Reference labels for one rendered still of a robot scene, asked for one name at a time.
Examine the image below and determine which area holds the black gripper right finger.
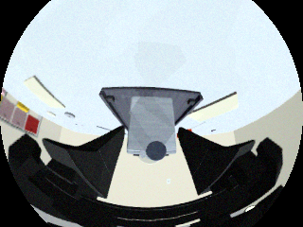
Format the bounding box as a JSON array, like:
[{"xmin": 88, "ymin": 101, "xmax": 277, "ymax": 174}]
[{"xmin": 178, "ymin": 126, "xmax": 255, "ymax": 196}]

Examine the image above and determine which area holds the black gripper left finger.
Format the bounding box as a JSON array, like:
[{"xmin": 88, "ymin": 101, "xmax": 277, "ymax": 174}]
[{"xmin": 42, "ymin": 125, "xmax": 125, "ymax": 200}]

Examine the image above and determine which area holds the grey flat washer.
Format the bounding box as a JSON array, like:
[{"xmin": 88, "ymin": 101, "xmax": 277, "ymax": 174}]
[{"xmin": 64, "ymin": 113, "xmax": 75, "ymax": 120}]

